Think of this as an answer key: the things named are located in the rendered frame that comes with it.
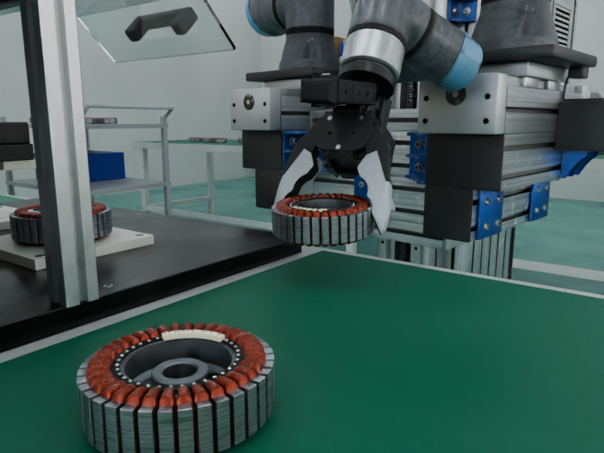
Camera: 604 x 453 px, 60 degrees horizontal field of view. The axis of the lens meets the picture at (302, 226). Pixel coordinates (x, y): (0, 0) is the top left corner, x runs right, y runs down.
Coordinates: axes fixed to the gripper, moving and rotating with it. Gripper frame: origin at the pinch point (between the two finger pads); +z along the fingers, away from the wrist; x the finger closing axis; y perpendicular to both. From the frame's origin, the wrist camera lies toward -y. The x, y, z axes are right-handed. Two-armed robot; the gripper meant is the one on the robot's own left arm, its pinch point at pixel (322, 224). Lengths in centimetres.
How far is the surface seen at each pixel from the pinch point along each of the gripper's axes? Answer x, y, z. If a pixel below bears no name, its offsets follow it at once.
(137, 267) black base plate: 15.4, -9.0, 9.8
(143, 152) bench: 313, 245, -123
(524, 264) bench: 3, 237, -64
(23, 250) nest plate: 28.2, -13.2, 10.8
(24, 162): 27.7, -17.3, 2.1
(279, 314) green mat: -2.0, -7.8, 11.4
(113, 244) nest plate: 22.4, -6.9, 7.3
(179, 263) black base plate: 12.5, -6.1, 8.1
